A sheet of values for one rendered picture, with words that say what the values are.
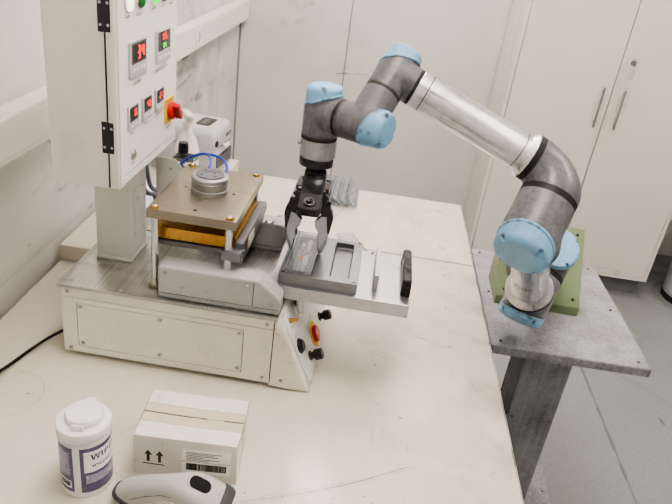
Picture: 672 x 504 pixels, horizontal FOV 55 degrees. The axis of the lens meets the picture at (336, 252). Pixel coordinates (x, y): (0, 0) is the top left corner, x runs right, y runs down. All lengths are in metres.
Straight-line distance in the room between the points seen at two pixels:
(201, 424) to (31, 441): 0.32
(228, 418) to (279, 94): 2.82
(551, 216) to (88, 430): 0.90
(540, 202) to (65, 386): 1.01
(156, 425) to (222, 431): 0.11
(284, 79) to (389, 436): 2.75
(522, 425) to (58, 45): 1.65
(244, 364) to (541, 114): 2.39
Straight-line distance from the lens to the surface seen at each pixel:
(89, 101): 1.27
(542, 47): 3.37
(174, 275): 1.34
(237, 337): 1.37
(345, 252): 1.50
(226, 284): 1.32
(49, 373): 1.49
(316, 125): 1.31
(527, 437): 2.20
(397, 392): 1.48
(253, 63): 3.83
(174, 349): 1.43
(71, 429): 1.15
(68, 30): 1.25
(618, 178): 3.65
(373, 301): 1.35
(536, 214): 1.29
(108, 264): 1.50
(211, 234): 1.35
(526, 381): 2.06
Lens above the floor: 1.66
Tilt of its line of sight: 27 degrees down
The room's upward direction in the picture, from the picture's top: 8 degrees clockwise
